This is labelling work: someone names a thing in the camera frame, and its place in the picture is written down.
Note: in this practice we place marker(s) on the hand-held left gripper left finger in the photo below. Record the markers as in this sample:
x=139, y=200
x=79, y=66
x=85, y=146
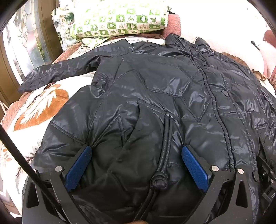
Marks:
x=78, y=168

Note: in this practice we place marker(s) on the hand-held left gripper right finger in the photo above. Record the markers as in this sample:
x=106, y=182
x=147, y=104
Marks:
x=195, y=168

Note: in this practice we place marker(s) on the white leaf print blanket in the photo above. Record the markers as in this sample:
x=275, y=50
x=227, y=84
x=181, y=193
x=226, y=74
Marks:
x=43, y=112

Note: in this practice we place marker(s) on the black puffer jacket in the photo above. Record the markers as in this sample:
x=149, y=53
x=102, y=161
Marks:
x=151, y=97

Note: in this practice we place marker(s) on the green patterned pillow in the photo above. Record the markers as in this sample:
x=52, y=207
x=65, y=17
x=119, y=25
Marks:
x=120, y=19

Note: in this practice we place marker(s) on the small black tag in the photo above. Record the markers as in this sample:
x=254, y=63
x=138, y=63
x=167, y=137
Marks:
x=255, y=44

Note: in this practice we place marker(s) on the pale floral pillow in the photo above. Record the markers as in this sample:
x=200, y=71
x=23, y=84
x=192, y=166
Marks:
x=63, y=28

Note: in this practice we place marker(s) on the white cushion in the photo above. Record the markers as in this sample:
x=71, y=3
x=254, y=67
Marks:
x=215, y=21

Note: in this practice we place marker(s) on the stained glass window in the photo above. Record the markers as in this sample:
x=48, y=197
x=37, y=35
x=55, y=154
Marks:
x=25, y=49

